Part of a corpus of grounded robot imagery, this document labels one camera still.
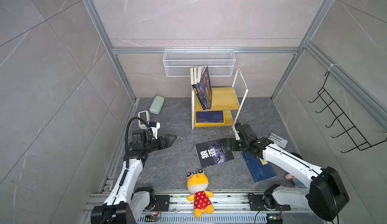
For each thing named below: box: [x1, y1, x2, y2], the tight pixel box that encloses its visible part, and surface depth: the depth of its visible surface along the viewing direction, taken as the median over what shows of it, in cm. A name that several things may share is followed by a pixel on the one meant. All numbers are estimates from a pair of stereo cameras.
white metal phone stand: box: [267, 132, 288, 149], surface depth 97 cm
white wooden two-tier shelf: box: [190, 68, 249, 141], surface depth 97 cm
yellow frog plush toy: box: [186, 168, 215, 218], surface depth 73 cm
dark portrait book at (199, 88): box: [196, 66, 209, 110], surface depth 78 cm
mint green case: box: [149, 95, 165, 115], surface depth 116 cm
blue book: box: [240, 151, 277, 183], surface depth 84 cm
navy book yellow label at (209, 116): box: [196, 110, 224, 124], surface depth 99 cm
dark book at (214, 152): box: [195, 138, 235, 169], surface depth 90 cm
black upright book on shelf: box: [189, 67, 206, 110], surface depth 77 cm
